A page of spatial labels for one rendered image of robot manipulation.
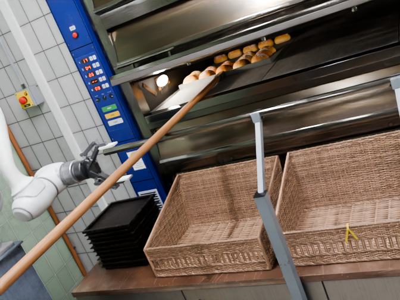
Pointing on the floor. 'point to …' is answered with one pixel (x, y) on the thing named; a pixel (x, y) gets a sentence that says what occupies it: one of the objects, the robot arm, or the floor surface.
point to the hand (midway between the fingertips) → (121, 161)
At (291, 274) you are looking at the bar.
